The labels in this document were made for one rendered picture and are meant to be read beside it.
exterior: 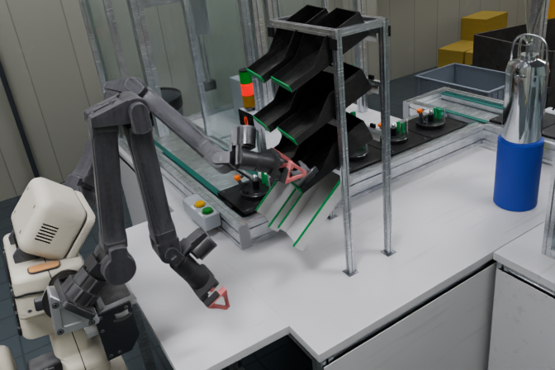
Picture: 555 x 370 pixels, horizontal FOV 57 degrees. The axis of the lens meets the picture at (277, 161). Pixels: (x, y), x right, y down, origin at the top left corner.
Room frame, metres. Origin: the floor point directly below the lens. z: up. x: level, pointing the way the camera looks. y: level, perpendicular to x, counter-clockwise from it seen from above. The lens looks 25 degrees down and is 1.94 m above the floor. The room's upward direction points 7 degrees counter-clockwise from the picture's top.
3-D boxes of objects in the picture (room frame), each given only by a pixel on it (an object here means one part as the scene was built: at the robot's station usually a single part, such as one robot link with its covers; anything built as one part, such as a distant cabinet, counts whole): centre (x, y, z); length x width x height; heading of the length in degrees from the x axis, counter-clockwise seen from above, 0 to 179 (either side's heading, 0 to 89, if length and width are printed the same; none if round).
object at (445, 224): (2.05, -0.29, 0.85); 1.50 x 1.41 x 0.03; 30
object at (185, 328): (1.58, 0.23, 0.84); 0.90 x 0.70 x 0.03; 28
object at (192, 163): (2.10, 0.22, 0.91); 0.84 x 0.28 x 0.10; 30
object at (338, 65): (1.58, -0.19, 1.26); 0.36 x 0.21 x 0.80; 30
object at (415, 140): (2.20, -0.55, 1.01); 0.24 x 0.24 x 0.13; 30
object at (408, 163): (2.07, -0.32, 0.91); 1.24 x 0.33 x 0.10; 120
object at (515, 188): (1.71, -0.90, 1.00); 0.16 x 0.16 x 0.27
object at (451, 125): (2.32, -0.76, 1.01); 0.24 x 0.24 x 0.13; 30
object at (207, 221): (1.80, 0.33, 0.93); 0.21 x 0.07 x 0.06; 30
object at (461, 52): (6.05, -2.65, 0.33); 1.17 x 0.89 x 0.65; 118
